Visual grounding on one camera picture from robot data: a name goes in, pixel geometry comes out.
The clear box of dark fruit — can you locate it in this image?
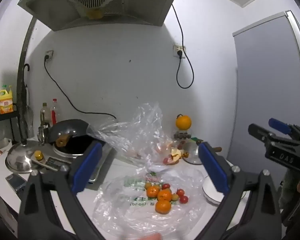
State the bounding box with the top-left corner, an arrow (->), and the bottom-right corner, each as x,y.
174,130 -> 192,140

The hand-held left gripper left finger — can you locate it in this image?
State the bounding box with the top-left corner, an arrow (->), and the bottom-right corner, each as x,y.
17,141 -> 103,240

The green-printed plastic bag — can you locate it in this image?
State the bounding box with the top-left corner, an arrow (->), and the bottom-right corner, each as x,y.
92,167 -> 210,240

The black hood power cable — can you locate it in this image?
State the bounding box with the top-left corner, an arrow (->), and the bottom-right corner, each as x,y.
171,3 -> 195,89

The yellow dish soap bottle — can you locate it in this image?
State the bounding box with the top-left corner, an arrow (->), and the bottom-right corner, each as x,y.
0,84 -> 15,115

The steel dome lid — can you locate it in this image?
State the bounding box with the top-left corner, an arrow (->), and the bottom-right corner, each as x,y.
5,141 -> 44,174

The grey refrigerator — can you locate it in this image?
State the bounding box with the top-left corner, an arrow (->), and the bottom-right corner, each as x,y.
232,10 -> 300,140

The red-capped clear bottle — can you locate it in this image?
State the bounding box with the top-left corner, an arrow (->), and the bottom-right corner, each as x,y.
51,98 -> 61,125

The shiny metal utensil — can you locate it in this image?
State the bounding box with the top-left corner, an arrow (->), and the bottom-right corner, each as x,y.
37,125 -> 49,145

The large orange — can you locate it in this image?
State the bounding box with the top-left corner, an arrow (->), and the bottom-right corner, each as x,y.
175,114 -> 192,131

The black shelf rack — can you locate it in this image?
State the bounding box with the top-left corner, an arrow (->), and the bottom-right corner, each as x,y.
0,110 -> 19,160

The steel pot with wooden handle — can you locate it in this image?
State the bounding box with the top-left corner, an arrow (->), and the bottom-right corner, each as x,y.
182,141 -> 222,165

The dark frying pan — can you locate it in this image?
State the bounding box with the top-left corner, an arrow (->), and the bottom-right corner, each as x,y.
48,119 -> 90,147

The black umbrella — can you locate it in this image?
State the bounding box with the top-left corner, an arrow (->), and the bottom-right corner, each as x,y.
15,64 -> 32,145

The small mandarin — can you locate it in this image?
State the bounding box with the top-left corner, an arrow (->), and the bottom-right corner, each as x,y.
146,185 -> 161,198
157,189 -> 173,202
155,200 -> 172,215

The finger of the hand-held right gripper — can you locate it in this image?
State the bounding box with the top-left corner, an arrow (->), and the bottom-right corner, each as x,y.
248,123 -> 300,147
268,117 -> 300,145

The silver electric cooker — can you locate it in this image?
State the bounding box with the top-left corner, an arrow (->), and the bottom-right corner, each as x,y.
31,140 -> 113,183

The clear oil bottle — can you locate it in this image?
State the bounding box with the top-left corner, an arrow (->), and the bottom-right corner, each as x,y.
40,102 -> 50,128

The clear crumpled plastic bag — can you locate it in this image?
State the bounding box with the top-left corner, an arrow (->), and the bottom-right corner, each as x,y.
86,102 -> 190,170

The person's right forearm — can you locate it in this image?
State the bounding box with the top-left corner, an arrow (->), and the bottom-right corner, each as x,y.
279,170 -> 300,228

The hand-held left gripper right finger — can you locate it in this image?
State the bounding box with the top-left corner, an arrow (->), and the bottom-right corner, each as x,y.
198,141 -> 283,240

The white plate with dark rim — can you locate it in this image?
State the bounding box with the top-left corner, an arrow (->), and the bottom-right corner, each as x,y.
202,160 -> 250,204

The grey flat device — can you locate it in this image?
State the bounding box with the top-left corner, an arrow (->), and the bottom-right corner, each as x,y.
5,174 -> 28,192

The black cooker power cable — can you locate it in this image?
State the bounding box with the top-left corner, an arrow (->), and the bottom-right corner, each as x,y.
44,55 -> 117,119

